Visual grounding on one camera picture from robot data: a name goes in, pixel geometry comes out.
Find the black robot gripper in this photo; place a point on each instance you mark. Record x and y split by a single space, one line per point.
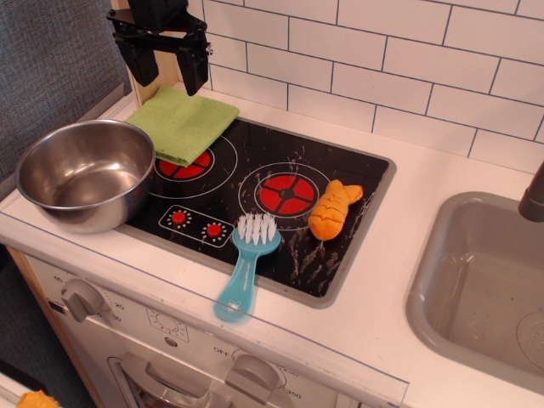
188 40

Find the orange plush toy fish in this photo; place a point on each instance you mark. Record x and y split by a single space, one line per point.
329 214

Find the stainless steel pan bowl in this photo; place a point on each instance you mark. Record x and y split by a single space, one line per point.
88 177

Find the green folded cloth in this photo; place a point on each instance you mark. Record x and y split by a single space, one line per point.
180 126

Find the black toy stovetop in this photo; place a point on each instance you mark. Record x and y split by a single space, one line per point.
192 211

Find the blue dish brush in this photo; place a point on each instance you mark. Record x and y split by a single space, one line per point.
256 235

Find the grey left oven knob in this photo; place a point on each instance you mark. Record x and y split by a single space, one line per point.
81 299

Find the grey oven knob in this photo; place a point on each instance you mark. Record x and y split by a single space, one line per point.
253 377
81 299

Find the grey right oven knob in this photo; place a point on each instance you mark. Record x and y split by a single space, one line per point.
253 377

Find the orange object bottom left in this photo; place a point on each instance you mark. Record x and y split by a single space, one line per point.
37 399

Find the grey plastic sink basin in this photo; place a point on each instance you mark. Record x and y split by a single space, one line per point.
477 297

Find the grey faucet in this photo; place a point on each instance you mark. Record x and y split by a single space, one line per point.
531 206

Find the grey oven door handle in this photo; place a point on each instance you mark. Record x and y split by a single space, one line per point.
169 385

